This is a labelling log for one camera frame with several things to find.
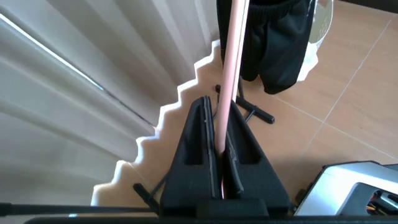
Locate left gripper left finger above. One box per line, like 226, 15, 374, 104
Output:
160, 95, 222, 215

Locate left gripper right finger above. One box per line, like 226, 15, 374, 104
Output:
223, 101, 292, 215

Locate pink clothes hanger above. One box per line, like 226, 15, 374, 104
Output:
214, 0, 251, 200

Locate black shorts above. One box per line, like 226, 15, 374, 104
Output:
216, 0, 315, 95

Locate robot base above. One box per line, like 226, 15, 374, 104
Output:
294, 161, 398, 217

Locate black clothes rack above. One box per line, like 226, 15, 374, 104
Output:
0, 76, 275, 216

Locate beige curtain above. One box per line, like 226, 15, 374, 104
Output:
0, 0, 224, 206

